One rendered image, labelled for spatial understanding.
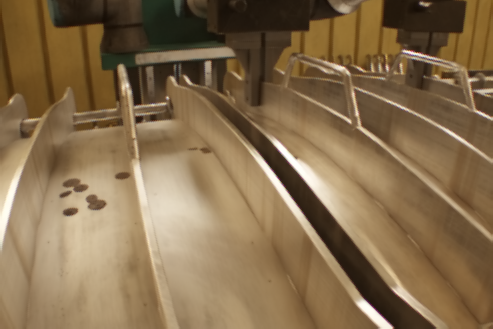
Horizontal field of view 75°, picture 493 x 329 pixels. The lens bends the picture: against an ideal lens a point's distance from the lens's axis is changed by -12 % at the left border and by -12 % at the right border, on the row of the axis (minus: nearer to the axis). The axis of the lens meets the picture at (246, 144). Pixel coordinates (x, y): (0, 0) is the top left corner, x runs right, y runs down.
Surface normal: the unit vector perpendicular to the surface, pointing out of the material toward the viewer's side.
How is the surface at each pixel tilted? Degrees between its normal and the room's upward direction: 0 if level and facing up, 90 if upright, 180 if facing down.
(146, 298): 11
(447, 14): 90
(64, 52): 90
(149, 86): 90
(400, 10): 90
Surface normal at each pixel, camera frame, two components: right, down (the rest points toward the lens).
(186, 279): 0.07, -0.84
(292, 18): 0.35, 0.36
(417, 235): -0.94, 0.14
